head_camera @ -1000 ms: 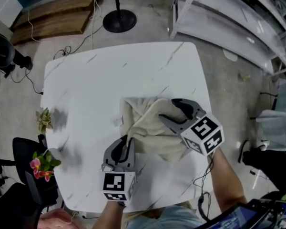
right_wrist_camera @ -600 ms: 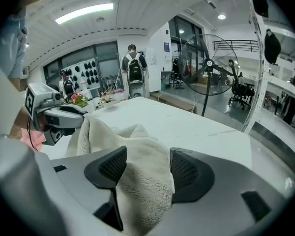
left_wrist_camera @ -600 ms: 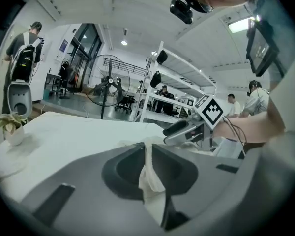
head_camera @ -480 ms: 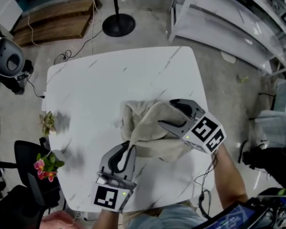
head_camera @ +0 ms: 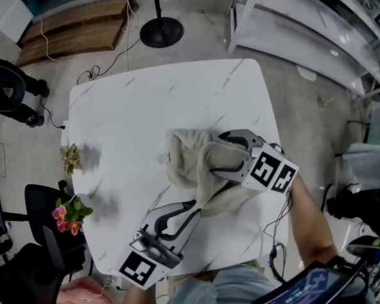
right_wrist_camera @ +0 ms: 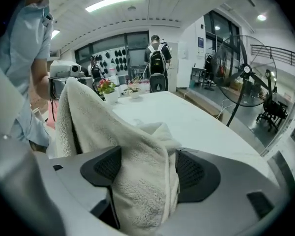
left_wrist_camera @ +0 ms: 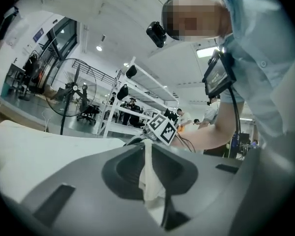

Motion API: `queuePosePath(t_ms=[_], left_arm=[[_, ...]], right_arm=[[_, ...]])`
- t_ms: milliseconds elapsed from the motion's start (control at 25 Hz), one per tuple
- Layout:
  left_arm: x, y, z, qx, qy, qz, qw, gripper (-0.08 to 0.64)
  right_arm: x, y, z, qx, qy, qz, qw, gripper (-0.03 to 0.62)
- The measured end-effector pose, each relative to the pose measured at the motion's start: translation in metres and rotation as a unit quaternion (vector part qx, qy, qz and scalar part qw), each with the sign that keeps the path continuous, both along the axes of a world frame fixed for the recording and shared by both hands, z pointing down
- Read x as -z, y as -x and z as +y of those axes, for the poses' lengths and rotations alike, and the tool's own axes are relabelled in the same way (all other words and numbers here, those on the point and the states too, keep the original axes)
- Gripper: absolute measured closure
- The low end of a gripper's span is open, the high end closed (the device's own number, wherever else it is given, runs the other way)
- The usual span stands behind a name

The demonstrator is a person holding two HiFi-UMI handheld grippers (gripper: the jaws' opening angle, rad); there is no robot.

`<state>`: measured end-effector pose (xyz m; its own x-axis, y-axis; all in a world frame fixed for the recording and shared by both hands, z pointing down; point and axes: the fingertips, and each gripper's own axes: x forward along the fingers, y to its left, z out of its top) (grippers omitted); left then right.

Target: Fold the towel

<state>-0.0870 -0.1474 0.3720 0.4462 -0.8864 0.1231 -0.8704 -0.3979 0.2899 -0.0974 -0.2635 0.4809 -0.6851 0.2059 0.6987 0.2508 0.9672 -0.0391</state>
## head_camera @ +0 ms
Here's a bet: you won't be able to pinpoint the black office chair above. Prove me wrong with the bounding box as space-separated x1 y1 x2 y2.
0 184 94 304

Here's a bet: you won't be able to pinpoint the white metal shelf rack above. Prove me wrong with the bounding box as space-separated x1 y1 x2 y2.
226 0 380 98

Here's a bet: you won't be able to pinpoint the white floor disc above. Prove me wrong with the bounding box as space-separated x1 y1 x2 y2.
296 64 317 82

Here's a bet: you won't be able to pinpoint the wooden floor platform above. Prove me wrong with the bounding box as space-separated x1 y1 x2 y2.
15 0 140 68

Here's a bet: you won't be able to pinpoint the grey round pack pod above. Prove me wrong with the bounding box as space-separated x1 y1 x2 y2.
0 65 27 110

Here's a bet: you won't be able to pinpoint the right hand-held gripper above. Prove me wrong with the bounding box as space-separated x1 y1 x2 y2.
210 129 300 196

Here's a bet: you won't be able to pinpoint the person's right forearm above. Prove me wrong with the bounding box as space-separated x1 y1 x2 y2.
286 172 339 265

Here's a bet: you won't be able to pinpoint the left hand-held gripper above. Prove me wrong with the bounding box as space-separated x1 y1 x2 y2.
118 200 204 289

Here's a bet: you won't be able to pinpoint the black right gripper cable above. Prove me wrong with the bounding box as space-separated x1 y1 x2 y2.
262 188 294 281

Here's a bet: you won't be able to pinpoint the white power cord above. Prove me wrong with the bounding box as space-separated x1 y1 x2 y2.
39 0 137 63

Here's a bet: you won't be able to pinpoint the black tablet device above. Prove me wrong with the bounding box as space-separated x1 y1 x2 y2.
256 256 368 304

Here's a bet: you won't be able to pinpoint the small green floor item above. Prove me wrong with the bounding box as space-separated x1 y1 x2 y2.
316 95 335 109

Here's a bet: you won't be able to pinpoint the pink potted flowers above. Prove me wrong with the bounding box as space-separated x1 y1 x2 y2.
52 196 94 236

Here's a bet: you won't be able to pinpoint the table with light blue cloth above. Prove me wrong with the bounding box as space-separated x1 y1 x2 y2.
341 101 380 189

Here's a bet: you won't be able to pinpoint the black power cable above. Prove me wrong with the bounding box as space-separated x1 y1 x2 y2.
39 96 67 130

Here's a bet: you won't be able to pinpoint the small green potted plant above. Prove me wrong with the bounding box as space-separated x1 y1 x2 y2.
60 143 83 175

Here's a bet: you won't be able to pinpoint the black pedestal fan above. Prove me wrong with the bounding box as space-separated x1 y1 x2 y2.
98 0 184 49

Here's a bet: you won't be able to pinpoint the beige cloth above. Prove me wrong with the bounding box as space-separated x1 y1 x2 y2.
164 127 260 218

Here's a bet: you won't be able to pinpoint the pink puffer jacket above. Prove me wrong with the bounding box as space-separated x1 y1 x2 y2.
55 277 123 304

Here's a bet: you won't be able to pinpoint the person's left forearm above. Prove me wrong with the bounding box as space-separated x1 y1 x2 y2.
123 284 159 304

